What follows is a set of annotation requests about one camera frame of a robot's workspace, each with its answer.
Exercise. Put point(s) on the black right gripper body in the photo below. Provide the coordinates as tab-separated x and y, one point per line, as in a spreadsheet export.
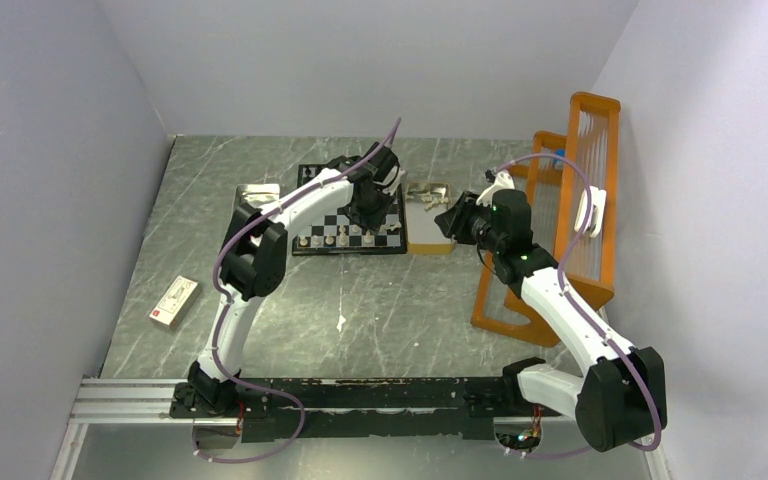
484	234

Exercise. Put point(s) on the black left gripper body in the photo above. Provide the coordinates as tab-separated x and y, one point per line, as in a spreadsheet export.
370	214

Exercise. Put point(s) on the white chess queen piece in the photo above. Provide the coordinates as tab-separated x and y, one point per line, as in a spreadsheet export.
342	239

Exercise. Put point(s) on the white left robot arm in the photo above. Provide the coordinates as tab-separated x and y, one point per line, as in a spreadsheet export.
252	261

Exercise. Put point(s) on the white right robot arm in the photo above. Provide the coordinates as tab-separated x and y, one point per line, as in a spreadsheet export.
619	397

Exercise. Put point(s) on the yellow tray of white pieces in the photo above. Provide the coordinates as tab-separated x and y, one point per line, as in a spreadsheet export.
423	201

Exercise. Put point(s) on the black white chess board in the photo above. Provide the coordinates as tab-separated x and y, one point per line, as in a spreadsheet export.
335	222

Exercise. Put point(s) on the orange wooden rack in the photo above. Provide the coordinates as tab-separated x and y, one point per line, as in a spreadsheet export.
555	192

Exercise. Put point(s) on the white clip object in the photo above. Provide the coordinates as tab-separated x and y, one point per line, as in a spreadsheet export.
590	214

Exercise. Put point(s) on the silver metal tray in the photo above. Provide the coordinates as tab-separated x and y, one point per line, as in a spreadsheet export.
257	194

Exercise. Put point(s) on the small white red box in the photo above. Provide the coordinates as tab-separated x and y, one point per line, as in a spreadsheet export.
174	304

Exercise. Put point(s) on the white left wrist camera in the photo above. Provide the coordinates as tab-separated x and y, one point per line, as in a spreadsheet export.
394	181

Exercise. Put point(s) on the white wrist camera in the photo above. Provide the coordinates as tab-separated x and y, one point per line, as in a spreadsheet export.
394	181
499	181

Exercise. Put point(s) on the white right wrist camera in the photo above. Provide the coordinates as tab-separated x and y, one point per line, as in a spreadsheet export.
499	181

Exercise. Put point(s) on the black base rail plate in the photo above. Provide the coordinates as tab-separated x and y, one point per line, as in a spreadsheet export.
272	409

